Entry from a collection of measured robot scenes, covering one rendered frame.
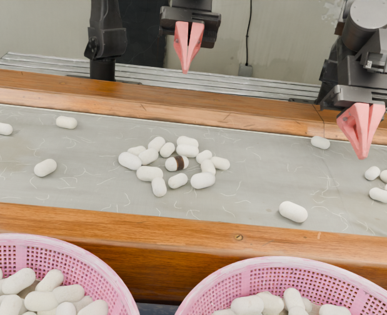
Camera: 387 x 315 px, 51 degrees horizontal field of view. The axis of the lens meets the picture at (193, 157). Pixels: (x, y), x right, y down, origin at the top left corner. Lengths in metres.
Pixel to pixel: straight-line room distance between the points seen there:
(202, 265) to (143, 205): 0.13
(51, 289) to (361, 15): 0.52
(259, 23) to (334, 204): 2.15
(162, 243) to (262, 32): 2.34
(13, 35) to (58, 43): 0.27
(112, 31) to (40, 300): 0.70
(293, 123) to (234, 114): 0.12
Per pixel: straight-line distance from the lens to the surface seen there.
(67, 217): 0.48
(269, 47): 2.75
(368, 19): 0.64
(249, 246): 0.47
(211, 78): 1.23
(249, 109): 0.80
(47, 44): 2.79
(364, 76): 0.66
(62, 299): 0.44
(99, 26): 0.99
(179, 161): 0.60
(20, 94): 0.81
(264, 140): 0.75
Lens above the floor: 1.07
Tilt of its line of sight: 30 degrees down
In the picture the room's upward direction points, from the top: 8 degrees clockwise
